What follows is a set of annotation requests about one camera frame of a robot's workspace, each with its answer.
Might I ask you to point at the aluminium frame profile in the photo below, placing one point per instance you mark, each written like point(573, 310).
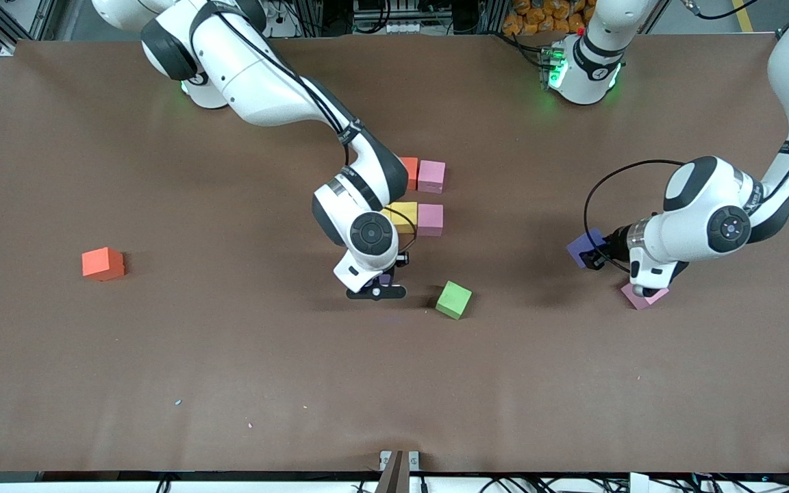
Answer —
point(42, 17)

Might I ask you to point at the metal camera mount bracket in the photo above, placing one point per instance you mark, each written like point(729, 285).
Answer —
point(394, 476)

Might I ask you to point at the yellow foam block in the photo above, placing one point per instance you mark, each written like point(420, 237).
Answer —
point(405, 213)

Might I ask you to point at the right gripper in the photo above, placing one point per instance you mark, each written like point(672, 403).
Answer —
point(391, 272)

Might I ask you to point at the white power strip with plugs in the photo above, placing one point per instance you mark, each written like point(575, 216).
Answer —
point(278, 29)

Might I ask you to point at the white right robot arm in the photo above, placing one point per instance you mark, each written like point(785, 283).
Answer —
point(257, 82)

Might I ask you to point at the orange packets heap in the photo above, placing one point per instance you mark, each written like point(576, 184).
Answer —
point(538, 17)

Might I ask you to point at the orange foam block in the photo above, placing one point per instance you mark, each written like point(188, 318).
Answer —
point(103, 263)
point(411, 171)

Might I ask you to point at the pink foam block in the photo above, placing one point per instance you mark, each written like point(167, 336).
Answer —
point(430, 220)
point(648, 299)
point(431, 177)

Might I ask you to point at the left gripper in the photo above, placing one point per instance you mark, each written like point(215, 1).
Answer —
point(618, 243)

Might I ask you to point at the green foam block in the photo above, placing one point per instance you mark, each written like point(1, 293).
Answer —
point(453, 298)

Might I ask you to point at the paper table cover sheet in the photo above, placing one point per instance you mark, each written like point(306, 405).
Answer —
point(394, 376)

